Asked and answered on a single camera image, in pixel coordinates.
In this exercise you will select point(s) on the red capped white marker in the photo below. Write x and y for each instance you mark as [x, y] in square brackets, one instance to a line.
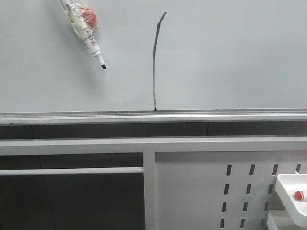
[300, 195]

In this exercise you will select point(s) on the white metal pegboard stand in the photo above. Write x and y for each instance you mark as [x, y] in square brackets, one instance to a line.
[209, 183]

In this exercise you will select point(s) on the white whiteboard with aluminium frame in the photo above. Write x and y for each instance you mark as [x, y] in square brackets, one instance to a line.
[166, 60]

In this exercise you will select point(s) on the black white marker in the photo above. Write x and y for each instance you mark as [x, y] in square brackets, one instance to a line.
[83, 20]

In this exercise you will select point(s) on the lower white plastic tray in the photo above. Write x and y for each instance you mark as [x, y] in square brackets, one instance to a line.
[281, 220]

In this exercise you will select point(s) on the white plastic marker tray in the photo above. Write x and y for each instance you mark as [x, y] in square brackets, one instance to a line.
[286, 185]

